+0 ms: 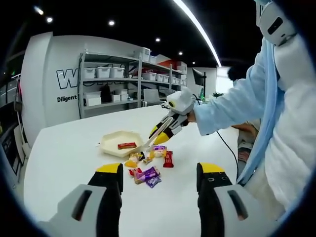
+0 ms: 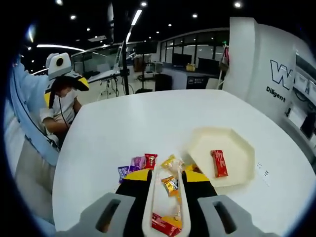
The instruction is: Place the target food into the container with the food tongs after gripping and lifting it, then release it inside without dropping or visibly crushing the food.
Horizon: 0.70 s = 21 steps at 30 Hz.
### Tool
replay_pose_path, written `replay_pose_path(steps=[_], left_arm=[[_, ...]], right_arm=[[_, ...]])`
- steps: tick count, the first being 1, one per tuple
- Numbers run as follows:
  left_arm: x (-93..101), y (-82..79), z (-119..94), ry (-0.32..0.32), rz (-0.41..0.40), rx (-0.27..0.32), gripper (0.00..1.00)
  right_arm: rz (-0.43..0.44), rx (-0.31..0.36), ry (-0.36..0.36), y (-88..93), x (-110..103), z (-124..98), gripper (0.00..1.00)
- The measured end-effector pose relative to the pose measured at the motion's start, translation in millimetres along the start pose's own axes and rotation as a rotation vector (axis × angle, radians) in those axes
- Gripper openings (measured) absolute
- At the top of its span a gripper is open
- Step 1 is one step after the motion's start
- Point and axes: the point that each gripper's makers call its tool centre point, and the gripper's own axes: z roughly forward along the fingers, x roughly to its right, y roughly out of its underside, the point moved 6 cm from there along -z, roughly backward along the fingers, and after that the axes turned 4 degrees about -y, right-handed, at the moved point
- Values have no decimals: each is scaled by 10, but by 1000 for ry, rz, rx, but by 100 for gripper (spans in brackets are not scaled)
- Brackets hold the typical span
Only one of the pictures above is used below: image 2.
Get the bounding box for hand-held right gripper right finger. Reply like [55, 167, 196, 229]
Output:
[182, 169, 281, 237]

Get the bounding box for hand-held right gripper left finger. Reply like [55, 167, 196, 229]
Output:
[55, 169, 153, 237]

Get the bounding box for orange wafer food packet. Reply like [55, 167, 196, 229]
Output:
[185, 164, 204, 175]

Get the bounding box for small purple food packet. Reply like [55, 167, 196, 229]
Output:
[118, 165, 140, 184]

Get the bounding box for cream food tongs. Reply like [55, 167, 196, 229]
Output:
[142, 165, 192, 237]

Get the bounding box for long red food packet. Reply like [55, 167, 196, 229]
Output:
[210, 149, 229, 178]

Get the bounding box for small orange food packet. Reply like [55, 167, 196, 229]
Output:
[161, 175, 180, 198]

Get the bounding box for yellow clear food packet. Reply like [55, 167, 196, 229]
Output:
[162, 196, 184, 229]
[160, 154, 185, 178]

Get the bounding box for small red food packet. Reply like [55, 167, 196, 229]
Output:
[144, 153, 158, 170]

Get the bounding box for red and yellow food packet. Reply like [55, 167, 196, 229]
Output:
[151, 212, 182, 237]

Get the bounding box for cream hexagonal container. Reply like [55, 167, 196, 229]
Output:
[184, 126, 255, 188]

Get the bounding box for long ceiling light strip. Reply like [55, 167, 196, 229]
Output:
[36, 43, 86, 52]

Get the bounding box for black stand pole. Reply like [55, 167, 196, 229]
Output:
[120, 40, 131, 96]

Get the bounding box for black screen on stand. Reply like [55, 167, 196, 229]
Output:
[135, 41, 158, 93]

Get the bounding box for black chair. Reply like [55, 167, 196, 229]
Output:
[155, 73, 173, 92]

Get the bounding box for person's beige trousers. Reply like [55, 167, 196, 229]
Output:
[14, 138, 60, 225]

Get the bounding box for rectangular ceiling light panel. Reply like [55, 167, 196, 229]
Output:
[130, 9, 143, 26]

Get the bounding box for dark reception counter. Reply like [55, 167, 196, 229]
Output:
[161, 61, 224, 90]

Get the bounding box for black monitor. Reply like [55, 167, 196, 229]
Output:
[172, 53, 193, 67]
[197, 57, 220, 73]

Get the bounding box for black bag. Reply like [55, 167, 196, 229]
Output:
[300, 112, 316, 139]

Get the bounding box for coat rack with bags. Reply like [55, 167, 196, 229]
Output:
[218, 44, 232, 90]

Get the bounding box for row of white storage boxes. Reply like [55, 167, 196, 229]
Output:
[295, 73, 316, 96]

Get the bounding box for grey metal shelving rack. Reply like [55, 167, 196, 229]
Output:
[283, 49, 316, 143]

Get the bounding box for group of ceiling spot lights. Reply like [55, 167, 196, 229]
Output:
[55, 0, 242, 41]

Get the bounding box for black cable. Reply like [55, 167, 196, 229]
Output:
[57, 95, 71, 129]

